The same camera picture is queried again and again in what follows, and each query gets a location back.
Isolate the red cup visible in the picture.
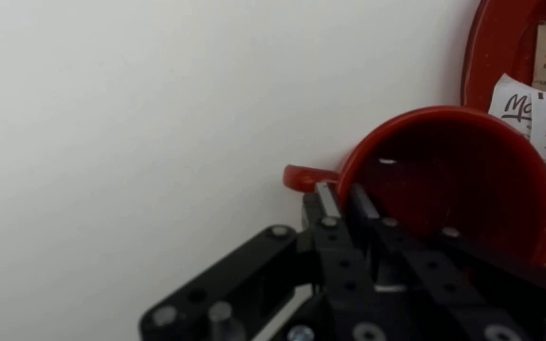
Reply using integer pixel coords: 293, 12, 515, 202
283, 105, 546, 287

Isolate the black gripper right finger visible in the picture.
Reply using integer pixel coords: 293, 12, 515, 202
348, 185, 546, 341

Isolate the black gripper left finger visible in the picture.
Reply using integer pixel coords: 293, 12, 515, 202
139, 181, 390, 341

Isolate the red plate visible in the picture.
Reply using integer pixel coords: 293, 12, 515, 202
460, 0, 546, 116

